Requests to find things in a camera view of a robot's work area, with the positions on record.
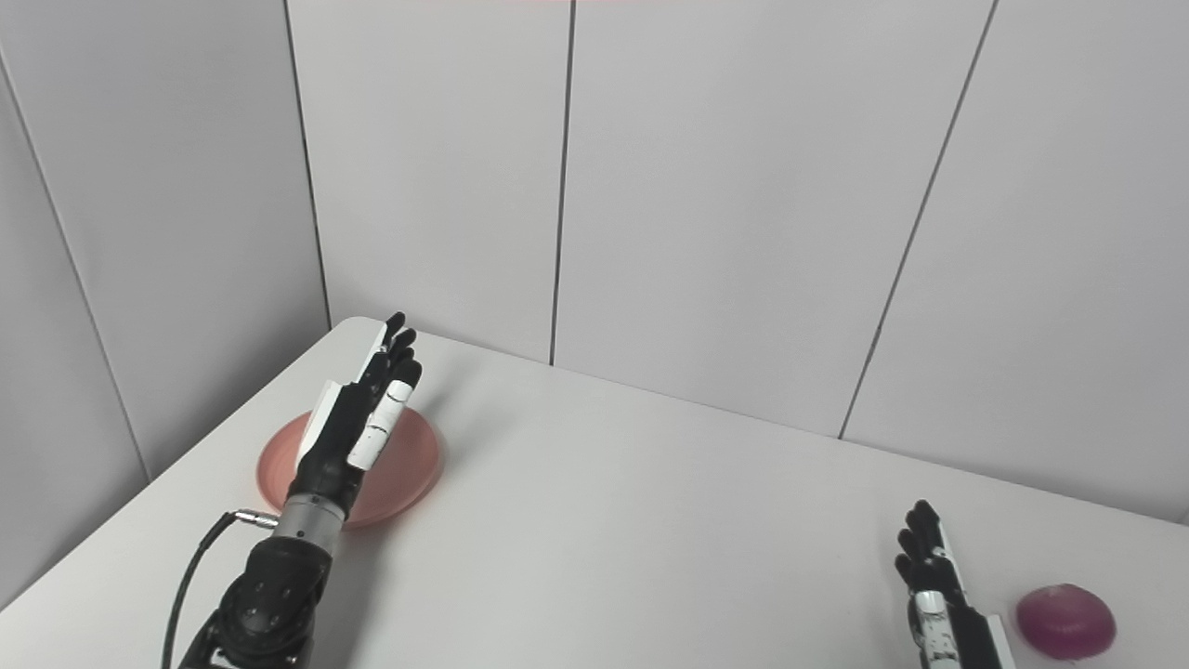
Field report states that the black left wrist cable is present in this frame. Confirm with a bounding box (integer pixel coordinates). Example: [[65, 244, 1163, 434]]
[[161, 509, 280, 669]]

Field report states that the pink plastic plate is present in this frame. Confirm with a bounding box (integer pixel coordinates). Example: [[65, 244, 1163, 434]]
[[256, 405, 443, 531]]

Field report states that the red onion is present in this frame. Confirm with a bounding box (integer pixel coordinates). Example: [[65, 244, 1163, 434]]
[[1015, 584, 1117, 662]]

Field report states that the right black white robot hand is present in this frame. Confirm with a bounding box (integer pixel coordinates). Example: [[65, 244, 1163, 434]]
[[895, 500, 1015, 669]]

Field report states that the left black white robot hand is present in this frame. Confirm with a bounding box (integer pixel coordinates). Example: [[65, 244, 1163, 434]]
[[286, 312, 424, 523]]

